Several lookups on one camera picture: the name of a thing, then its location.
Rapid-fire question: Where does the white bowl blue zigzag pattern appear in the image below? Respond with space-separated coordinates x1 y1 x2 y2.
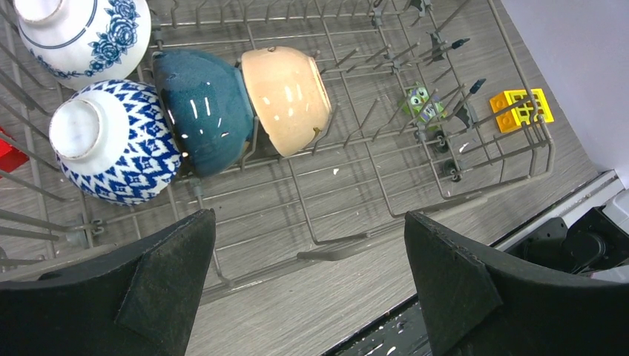
48 79 182 205

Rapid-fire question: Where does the white bowl blue floral pattern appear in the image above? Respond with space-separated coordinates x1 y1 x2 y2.
13 0 152 91

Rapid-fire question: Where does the green owl toy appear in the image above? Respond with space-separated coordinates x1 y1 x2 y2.
398 82 447 126

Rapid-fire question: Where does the dark teal glazed bowl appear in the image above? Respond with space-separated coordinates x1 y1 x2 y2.
151 49 254 177

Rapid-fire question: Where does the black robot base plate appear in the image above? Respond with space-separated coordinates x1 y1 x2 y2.
324 206 629 356

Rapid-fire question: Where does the grey wire dish rack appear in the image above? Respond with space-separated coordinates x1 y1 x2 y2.
1 1 554 303

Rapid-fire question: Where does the beige ceramic bowl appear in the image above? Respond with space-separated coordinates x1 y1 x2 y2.
241 46 332 157

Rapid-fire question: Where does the yellow toy window block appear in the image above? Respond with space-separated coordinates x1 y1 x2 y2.
489 88 554 134

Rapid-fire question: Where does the red white toy window block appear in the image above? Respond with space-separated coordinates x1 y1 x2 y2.
0 139 29 173

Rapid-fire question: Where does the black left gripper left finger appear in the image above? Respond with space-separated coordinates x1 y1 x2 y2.
1 209 216 355

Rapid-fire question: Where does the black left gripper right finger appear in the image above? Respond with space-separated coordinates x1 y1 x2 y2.
404 211 628 355

